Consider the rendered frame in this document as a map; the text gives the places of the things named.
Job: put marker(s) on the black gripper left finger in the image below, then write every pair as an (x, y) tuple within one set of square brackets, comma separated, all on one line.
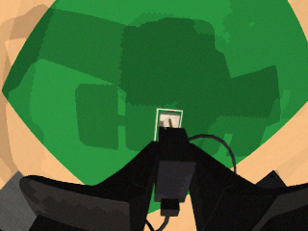
[(120, 203)]

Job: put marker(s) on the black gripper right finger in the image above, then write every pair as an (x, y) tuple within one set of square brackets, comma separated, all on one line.
[(224, 201)]

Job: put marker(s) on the black cooling fan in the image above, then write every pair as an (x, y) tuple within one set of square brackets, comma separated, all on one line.
[(271, 181)]

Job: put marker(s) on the green circuit board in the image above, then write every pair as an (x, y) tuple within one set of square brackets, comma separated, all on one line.
[(97, 78)]

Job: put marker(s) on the black plug with cable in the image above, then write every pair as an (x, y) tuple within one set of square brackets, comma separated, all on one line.
[(175, 167)]

